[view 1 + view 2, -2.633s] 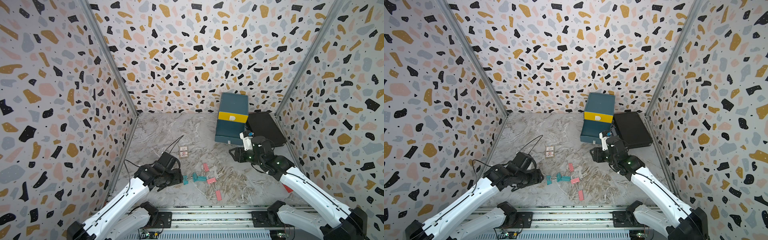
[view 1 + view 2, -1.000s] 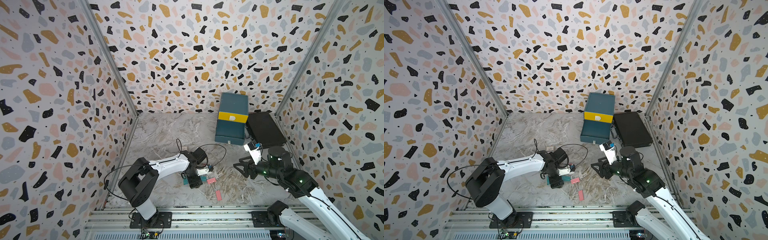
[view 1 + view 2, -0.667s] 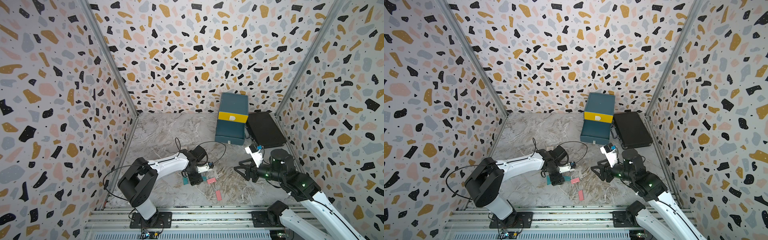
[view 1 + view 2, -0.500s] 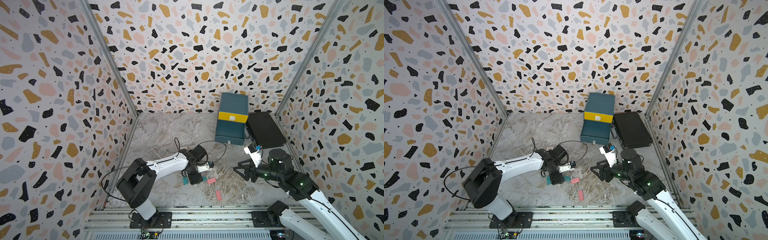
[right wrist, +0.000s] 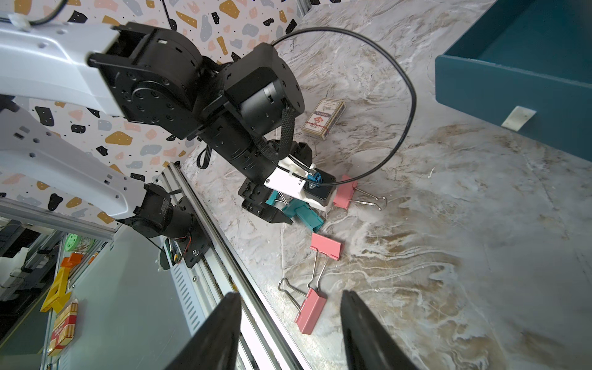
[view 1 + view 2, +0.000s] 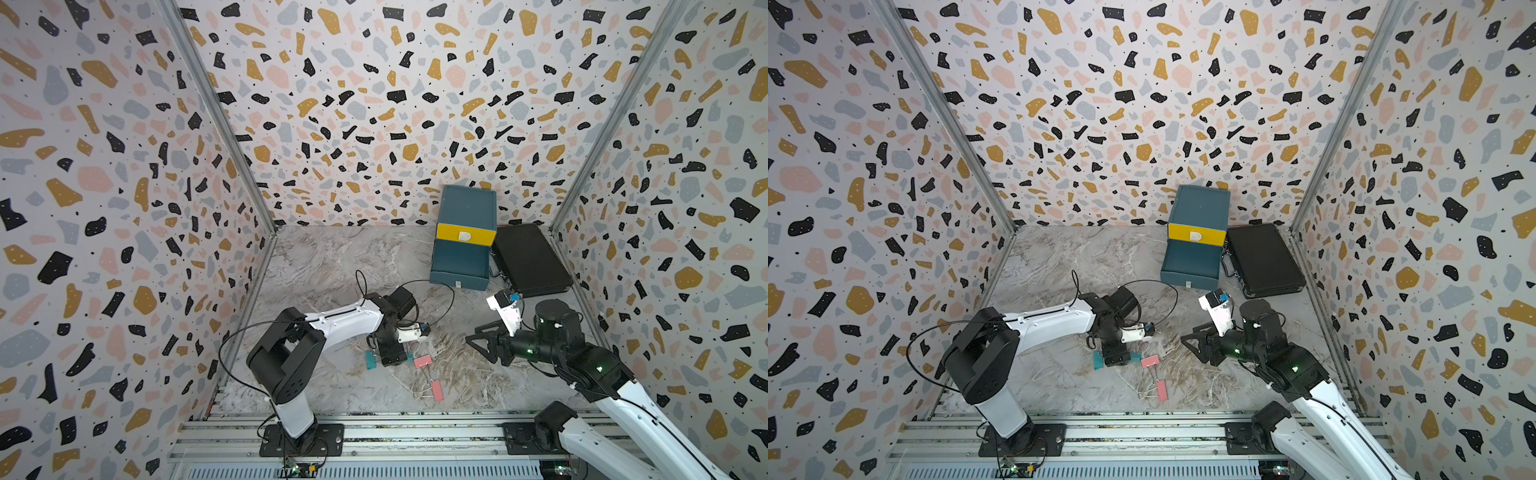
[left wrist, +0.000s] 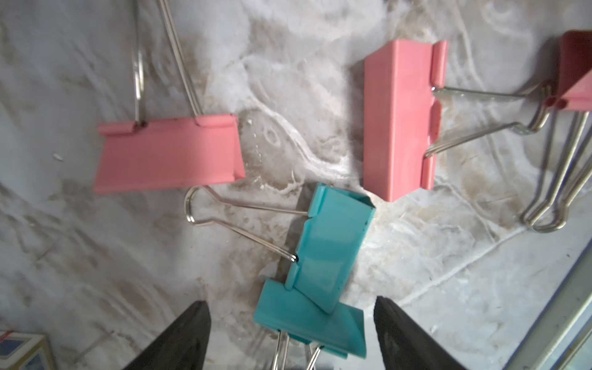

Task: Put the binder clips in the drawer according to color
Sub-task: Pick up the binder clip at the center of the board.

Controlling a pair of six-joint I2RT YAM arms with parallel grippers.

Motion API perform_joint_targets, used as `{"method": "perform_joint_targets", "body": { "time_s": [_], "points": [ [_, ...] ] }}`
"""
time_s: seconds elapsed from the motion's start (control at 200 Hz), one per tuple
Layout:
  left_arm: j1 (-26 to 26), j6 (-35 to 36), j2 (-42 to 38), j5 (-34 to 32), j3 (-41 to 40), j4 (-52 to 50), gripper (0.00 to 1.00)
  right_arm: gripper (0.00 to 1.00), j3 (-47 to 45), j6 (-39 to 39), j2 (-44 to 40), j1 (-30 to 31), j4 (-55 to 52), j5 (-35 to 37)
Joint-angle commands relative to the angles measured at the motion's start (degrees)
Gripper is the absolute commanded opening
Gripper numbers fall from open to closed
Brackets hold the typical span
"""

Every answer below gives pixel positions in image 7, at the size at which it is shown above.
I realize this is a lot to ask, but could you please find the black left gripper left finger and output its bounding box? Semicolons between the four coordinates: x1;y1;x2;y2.
124;301;211;370

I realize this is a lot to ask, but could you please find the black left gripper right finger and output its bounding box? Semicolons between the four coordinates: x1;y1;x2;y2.
373;296;464;369

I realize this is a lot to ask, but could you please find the teal binder clip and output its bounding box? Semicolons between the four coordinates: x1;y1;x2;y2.
254;280;367;359
183;183;376;315

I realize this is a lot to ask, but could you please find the pink binder clip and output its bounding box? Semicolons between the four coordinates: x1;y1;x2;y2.
524;30;591;234
362;39;552;202
93;1;246;194

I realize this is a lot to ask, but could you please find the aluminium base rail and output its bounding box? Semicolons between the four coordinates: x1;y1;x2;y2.
505;245;591;369

